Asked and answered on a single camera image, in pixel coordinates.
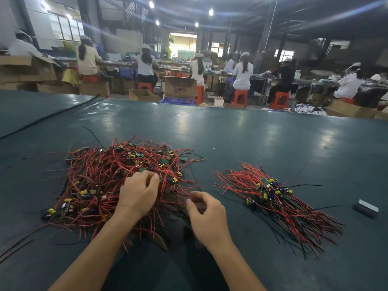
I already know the large open cardboard box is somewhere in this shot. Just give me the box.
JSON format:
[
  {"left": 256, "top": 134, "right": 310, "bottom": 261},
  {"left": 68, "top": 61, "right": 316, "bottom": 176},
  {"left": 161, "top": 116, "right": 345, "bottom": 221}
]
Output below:
[{"left": 0, "top": 55, "right": 60, "bottom": 84}]

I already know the small black grey block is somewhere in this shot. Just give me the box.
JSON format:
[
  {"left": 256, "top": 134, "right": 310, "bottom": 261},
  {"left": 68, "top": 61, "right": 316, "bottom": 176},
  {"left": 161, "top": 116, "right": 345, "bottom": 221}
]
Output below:
[{"left": 353, "top": 199, "right": 380, "bottom": 218}]

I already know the person's right hand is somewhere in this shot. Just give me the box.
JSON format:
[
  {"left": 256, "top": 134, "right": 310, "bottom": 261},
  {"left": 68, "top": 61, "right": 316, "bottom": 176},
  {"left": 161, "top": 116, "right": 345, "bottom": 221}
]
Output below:
[{"left": 185, "top": 191, "right": 234, "bottom": 252}]

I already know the person's left hand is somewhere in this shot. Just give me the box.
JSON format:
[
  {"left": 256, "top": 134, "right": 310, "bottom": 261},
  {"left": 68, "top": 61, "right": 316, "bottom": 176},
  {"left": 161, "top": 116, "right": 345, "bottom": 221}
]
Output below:
[{"left": 115, "top": 170, "right": 161, "bottom": 222}]

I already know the person's right forearm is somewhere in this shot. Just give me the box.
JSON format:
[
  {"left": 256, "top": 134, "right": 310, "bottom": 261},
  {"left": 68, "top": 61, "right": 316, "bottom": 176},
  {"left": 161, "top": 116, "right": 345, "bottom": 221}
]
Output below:
[{"left": 209, "top": 239, "right": 268, "bottom": 291}]

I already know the dark green table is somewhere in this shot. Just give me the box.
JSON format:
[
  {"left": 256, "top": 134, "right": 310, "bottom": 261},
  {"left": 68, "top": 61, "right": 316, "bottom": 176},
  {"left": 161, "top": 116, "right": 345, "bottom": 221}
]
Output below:
[{"left": 0, "top": 89, "right": 388, "bottom": 291}]

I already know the blue plastic crate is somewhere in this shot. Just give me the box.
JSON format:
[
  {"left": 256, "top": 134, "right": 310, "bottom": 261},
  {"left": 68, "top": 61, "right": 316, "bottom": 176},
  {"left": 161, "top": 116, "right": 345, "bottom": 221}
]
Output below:
[{"left": 160, "top": 97, "right": 196, "bottom": 106}]

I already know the person's left forearm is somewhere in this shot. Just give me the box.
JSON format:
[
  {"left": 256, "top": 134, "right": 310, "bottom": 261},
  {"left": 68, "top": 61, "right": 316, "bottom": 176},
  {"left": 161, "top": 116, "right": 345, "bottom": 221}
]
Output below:
[{"left": 48, "top": 210, "right": 143, "bottom": 291}]

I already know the sorted bundle of wired boards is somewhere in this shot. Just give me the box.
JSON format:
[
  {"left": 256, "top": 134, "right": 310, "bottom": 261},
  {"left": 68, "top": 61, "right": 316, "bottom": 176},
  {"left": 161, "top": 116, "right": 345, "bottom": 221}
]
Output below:
[{"left": 214, "top": 163, "right": 344, "bottom": 258}]

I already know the yellow sack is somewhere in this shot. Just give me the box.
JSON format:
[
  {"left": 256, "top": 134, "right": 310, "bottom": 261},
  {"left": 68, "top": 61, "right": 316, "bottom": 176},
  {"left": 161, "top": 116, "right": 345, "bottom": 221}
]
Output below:
[{"left": 62, "top": 69, "right": 81, "bottom": 86}]

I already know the pile of red-wired boards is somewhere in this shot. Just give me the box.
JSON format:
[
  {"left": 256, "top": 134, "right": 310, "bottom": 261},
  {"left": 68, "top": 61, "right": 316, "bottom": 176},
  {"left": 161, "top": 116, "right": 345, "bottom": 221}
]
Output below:
[{"left": 0, "top": 139, "right": 207, "bottom": 264}]

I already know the heap of black white items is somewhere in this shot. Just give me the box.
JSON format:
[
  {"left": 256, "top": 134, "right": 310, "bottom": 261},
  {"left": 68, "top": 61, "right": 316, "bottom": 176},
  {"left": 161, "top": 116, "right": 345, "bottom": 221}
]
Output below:
[{"left": 293, "top": 103, "right": 328, "bottom": 116}]

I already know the grid window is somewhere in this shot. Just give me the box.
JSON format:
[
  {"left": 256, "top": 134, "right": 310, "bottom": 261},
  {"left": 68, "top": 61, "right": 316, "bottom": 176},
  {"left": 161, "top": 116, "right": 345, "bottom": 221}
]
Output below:
[{"left": 47, "top": 10, "right": 86, "bottom": 41}]

